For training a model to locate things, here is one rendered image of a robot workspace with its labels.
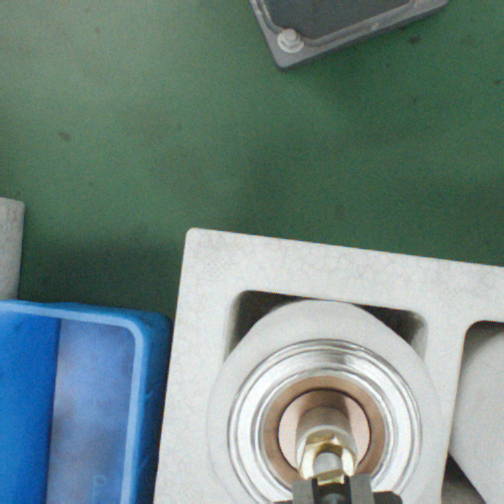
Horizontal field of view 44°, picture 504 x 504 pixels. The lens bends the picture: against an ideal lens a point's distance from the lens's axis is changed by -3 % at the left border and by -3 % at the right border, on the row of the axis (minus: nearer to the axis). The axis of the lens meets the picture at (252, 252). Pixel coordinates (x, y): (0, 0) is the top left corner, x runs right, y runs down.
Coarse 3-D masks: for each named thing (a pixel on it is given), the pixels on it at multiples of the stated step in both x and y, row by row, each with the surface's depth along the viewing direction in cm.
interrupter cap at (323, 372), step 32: (288, 352) 24; (320, 352) 24; (352, 352) 24; (256, 384) 25; (288, 384) 24; (320, 384) 24; (352, 384) 24; (384, 384) 24; (256, 416) 24; (288, 416) 25; (352, 416) 24; (384, 416) 24; (416, 416) 24; (256, 448) 24; (288, 448) 25; (384, 448) 24; (416, 448) 24; (256, 480) 24; (288, 480) 24; (384, 480) 24
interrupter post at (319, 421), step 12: (324, 408) 24; (300, 420) 24; (312, 420) 23; (324, 420) 22; (336, 420) 23; (300, 432) 22; (312, 432) 22; (324, 432) 22; (336, 432) 22; (348, 432) 22; (300, 444) 22; (348, 444) 21; (300, 456) 22
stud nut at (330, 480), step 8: (328, 472) 17; (336, 472) 17; (344, 472) 17; (320, 480) 17; (328, 480) 17; (336, 480) 17; (320, 488) 17; (328, 488) 17; (336, 488) 17; (320, 496) 17; (344, 496) 17
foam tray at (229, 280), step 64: (192, 256) 32; (256, 256) 32; (320, 256) 32; (384, 256) 32; (192, 320) 32; (256, 320) 43; (384, 320) 42; (448, 320) 31; (192, 384) 32; (448, 384) 31; (192, 448) 32
